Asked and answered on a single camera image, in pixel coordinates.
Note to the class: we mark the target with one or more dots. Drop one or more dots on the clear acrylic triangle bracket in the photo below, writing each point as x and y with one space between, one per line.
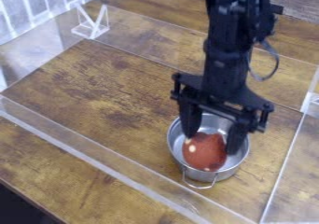
88 28

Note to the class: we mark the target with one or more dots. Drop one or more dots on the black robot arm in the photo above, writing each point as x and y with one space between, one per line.
240 23

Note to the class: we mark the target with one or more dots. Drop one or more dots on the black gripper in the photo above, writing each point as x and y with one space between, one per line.
219 92

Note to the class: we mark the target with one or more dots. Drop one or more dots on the black bar in background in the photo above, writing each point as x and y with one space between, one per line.
276 9

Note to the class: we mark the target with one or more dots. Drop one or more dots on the clear acrylic enclosure wall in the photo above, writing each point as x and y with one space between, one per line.
147 181

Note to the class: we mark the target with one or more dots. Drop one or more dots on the silver metal pot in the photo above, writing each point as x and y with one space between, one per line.
195 178

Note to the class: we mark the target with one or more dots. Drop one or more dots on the red plush mushroom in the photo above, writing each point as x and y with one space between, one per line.
204 151

